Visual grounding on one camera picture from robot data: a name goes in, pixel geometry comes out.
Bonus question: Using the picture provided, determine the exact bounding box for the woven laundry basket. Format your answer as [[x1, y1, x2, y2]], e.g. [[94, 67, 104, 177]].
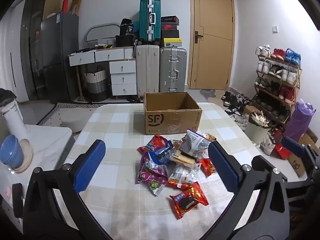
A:
[[84, 66, 109, 102]]

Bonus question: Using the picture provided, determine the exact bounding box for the red and black shoe box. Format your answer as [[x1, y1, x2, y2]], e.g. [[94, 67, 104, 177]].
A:
[[161, 23, 180, 32]]

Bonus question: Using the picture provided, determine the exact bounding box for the wooden door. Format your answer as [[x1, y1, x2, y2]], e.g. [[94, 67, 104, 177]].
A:
[[189, 0, 236, 91]]

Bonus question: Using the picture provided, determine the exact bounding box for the dark glass cabinet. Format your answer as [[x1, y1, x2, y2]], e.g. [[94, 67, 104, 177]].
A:
[[19, 0, 47, 101]]

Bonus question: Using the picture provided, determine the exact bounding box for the brown cardboard box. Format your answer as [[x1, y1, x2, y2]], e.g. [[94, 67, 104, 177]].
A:
[[143, 92, 202, 135]]

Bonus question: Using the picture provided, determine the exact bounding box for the checkered tablecloth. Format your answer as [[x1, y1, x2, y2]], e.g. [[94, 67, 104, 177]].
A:
[[54, 102, 309, 240]]

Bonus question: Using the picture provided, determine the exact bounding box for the red and blue snack packet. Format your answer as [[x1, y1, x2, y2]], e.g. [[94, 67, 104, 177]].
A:
[[137, 134, 173, 155]]

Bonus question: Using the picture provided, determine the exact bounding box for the wooden handled broom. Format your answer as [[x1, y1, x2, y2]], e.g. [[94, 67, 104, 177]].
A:
[[75, 66, 86, 102]]

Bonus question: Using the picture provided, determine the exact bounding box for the small red snack packet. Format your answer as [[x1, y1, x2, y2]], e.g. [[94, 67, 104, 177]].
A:
[[199, 158, 217, 177]]

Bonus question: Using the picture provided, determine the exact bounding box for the purple candy packet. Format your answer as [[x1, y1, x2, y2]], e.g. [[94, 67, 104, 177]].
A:
[[135, 152, 170, 197]]

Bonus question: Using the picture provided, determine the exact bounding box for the teal suitcase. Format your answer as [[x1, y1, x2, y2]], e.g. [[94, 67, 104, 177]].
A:
[[139, 0, 162, 43]]

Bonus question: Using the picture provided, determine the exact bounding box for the black and white rug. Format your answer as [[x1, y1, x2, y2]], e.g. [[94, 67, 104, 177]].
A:
[[37, 102, 145, 126]]

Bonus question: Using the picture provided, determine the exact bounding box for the plain black shoe box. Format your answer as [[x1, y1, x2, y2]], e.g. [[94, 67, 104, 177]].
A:
[[161, 30, 180, 39]]

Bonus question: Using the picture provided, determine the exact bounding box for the shoe rack with shoes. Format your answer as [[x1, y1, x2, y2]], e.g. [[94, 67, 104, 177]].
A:
[[254, 44, 302, 128]]

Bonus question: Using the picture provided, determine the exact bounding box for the beige suitcase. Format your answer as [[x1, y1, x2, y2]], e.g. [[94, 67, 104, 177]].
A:
[[136, 44, 160, 98]]

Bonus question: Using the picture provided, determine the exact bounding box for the grey refrigerator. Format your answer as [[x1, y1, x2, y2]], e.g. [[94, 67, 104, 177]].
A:
[[41, 12, 80, 103]]

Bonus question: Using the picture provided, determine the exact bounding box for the yellow shoe box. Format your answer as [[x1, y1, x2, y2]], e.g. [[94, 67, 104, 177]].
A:
[[160, 38, 183, 48]]

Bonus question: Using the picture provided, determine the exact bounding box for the white cylindrical appliance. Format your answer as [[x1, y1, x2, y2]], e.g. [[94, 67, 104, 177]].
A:
[[2, 100, 29, 142]]

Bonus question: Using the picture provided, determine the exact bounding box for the black tote box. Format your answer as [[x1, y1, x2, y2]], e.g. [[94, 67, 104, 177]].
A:
[[115, 35, 134, 48]]

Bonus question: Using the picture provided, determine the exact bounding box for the blue cookie packet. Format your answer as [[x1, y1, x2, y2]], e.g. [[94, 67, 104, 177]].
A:
[[149, 145, 174, 166]]

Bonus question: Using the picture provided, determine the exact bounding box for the silver suitcase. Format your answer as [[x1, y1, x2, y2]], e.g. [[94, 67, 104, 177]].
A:
[[159, 47, 188, 93]]

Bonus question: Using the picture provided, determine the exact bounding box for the beige bread packet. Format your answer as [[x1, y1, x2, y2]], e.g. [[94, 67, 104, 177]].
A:
[[169, 141, 198, 168]]

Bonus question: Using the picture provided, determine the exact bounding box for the narrow cardboard box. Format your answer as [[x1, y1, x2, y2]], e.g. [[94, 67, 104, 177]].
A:
[[71, 0, 83, 16]]

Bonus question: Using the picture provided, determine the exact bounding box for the white striped sneaker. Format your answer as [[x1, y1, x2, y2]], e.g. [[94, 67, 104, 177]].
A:
[[260, 132, 276, 156]]

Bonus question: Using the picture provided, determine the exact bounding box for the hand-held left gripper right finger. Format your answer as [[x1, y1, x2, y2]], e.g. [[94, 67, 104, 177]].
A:
[[195, 141, 290, 240]]

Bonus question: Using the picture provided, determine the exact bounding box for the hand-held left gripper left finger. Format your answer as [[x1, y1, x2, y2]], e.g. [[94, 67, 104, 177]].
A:
[[22, 139, 113, 240]]

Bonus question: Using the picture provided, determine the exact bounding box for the white desk with drawers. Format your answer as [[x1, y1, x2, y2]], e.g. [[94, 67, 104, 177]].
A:
[[68, 47, 137, 101]]

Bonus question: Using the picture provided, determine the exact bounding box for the black printed bag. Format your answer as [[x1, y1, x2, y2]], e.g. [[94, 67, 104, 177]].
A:
[[119, 18, 134, 36]]

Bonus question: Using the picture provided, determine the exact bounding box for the red shopping bag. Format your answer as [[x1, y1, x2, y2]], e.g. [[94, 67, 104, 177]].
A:
[[274, 129, 292, 161]]

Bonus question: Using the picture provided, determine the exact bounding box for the oval metal frame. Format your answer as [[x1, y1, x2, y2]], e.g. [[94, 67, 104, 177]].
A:
[[85, 22, 121, 46]]

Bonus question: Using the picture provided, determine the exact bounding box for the dark cloth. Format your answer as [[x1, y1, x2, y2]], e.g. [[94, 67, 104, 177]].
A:
[[0, 88, 18, 107]]

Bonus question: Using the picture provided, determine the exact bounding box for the white trash bin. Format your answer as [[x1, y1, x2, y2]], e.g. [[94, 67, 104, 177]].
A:
[[244, 112, 272, 146]]

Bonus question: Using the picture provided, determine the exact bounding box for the white marble side table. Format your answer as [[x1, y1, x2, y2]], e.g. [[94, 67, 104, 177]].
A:
[[0, 124, 76, 230]]

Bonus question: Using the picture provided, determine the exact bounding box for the printed cardboard box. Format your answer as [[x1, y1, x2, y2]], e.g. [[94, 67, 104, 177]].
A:
[[287, 130, 319, 178]]

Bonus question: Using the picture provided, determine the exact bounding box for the red chocolate cookie packet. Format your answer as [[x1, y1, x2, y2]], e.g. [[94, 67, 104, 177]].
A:
[[169, 188, 200, 220]]

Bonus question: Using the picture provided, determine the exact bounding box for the scattered shoes pile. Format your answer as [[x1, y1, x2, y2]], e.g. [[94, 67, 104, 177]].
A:
[[221, 91, 253, 131]]

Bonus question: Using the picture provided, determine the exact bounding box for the blue bowl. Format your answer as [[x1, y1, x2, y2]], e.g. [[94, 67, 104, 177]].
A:
[[0, 134, 25, 169]]

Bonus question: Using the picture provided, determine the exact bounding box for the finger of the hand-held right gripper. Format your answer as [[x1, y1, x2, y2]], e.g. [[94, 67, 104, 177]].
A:
[[286, 178, 313, 198], [281, 137, 312, 165]]

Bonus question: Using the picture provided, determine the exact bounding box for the red and orange snack packet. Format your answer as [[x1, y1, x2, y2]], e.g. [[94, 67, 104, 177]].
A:
[[192, 181, 209, 206]]

